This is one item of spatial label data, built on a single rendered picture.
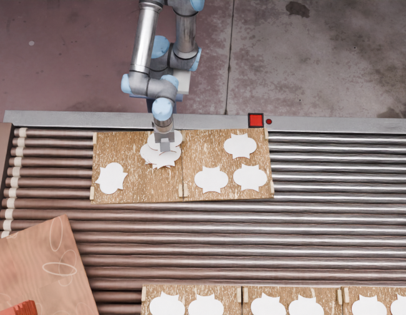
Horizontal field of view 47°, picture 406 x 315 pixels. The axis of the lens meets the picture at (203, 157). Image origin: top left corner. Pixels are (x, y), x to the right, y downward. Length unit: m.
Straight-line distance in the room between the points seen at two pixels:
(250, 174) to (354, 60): 1.86
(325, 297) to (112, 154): 1.13
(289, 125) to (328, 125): 0.19
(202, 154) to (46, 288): 0.88
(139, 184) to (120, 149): 0.19
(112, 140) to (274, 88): 1.60
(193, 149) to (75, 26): 1.91
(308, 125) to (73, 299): 1.32
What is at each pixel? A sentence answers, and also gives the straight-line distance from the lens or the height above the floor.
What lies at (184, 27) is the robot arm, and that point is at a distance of 2.04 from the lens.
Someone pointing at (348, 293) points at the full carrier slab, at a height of 0.94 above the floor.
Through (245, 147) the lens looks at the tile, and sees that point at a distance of 2.20.
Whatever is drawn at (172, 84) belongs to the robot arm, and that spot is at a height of 1.36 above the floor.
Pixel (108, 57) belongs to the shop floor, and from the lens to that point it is 3.61.
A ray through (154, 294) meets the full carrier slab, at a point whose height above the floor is 0.94.
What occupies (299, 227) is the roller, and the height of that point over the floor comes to 0.92.
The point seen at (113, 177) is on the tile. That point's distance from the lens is 2.15.
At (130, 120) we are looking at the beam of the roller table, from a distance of 2.29.
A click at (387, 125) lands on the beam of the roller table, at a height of 0.91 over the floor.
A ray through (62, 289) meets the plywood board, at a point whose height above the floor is 1.04.
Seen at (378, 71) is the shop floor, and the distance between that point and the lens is 3.80.
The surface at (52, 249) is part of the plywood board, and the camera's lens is 2.02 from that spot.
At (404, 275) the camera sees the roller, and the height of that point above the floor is 0.92.
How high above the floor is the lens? 2.95
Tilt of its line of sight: 68 degrees down
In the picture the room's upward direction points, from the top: 5 degrees clockwise
